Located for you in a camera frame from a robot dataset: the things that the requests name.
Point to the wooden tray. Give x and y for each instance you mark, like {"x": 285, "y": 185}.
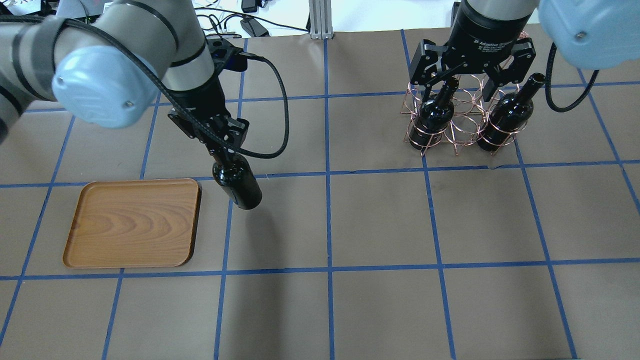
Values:
{"x": 148, "y": 223}

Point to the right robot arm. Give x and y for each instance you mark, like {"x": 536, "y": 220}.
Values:
{"x": 589, "y": 34}

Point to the dark wine bottle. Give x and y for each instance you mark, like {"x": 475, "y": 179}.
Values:
{"x": 433, "y": 117}
{"x": 511, "y": 112}
{"x": 232, "y": 173}

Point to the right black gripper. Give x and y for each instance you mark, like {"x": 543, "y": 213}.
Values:
{"x": 487, "y": 30}

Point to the aluminium frame post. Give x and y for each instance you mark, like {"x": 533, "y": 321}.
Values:
{"x": 320, "y": 15}

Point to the copper wire wine basket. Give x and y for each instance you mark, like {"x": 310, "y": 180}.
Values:
{"x": 470, "y": 111}

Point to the black power adapter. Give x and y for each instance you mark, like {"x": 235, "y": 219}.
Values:
{"x": 253, "y": 27}

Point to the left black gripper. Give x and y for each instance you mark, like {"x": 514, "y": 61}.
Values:
{"x": 196, "y": 99}

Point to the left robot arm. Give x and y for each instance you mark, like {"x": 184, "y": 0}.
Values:
{"x": 108, "y": 72}

